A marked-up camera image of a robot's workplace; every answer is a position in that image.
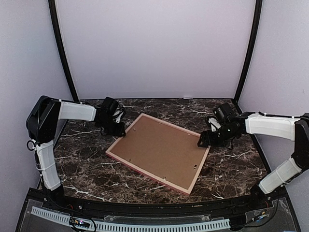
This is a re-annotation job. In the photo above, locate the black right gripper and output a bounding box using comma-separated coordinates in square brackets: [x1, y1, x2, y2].
[197, 123, 238, 147]

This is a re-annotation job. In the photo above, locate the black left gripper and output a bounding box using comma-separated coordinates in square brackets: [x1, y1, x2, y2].
[98, 117, 125, 137]

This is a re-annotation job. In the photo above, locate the brown cardboard backing board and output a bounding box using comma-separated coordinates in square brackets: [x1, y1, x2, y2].
[110, 115, 207, 191]

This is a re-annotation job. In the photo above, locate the light wooden picture frame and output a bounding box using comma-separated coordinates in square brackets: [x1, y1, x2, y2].
[105, 113, 211, 196]

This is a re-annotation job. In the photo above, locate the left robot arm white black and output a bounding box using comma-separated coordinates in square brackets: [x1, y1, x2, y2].
[26, 96, 126, 192]

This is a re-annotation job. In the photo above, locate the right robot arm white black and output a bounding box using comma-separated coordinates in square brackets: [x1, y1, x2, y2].
[197, 109, 309, 210]

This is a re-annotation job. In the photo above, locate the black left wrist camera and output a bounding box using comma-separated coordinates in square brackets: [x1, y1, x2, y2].
[101, 97, 119, 116]

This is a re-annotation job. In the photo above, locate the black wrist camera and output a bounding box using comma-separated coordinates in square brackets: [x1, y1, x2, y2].
[213, 103, 235, 123]
[101, 97, 119, 116]

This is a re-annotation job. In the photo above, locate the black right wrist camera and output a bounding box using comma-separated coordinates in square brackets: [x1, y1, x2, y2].
[213, 103, 235, 123]

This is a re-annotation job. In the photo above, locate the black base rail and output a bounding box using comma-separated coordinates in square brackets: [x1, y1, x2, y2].
[16, 188, 300, 232]

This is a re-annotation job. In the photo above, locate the white slotted cable duct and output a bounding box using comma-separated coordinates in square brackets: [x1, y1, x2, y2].
[30, 206, 231, 232]

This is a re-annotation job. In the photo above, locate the black right corner post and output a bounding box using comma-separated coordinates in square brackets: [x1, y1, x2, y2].
[234, 0, 263, 103]

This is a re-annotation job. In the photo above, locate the black corner post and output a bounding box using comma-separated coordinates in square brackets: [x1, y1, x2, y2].
[48, 0, 79, 102]
[234, 0, 263, 103]

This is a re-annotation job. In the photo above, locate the black left corner post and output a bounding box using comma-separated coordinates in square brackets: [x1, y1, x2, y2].
[48, 0, 79, 102]

